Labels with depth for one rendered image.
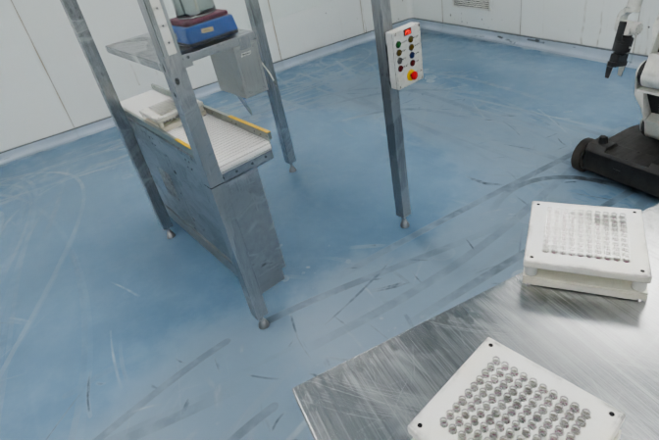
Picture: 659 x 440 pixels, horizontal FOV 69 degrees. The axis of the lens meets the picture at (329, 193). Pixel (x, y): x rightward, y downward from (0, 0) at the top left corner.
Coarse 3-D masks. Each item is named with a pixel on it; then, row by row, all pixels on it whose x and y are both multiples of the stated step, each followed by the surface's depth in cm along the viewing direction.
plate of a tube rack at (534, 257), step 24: (552, 216) 119; (576, 216) 117; (600, 216) 116; (528, 240) 113; (576, 240) 110; (528, 264) 107; (552, 264) 105; (576, 264) 104; (600, 264) 102; (624, 264) 101; (648, 264) 100
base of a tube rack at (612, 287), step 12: (528, 276) 109; (540, 276) 109; (552, 276) 108; (564, 276) 107; (576, 276) 107; (588, 276) 106; (564, 288) 107; (576, 288) 106; (588, 288) 105; (600, 288) 103; (612, 288) 102; (624, 288) 102
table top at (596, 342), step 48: (528, 288) 110; (432, 336) 103; (480, 336) 101; (528, 336) 99; (576, 336) 97; (624, 336) 95; (336, 384) 97; (384, 384) 95; (432, 384) 93; (576, 384) 88; (624, 384) 87; (336, 432) 88; (384, 432) 87; (624, 432) 80
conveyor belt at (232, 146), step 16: (144, 96) 283; (160, 96) 277; (176, 128) 229; (208, 128) 221; (224, 128) 218; (240, 128) 215; (224, 144) 203; (240, 144) 200; (256, 144) 197; (224, 160) 190; (240, 160) 192
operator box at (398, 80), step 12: (408, 24) 212; (396, 36) 206; (408, 36) 211; (420, 36) 216; (396, 48) 209; (408, 48) 213; (420, 48) 218; (396, 60) 211; (408, 60) 216; (420, 60) 221; (396, 72) 214; (420, 72) 223; (396, 84) 218; (408, 84) 221
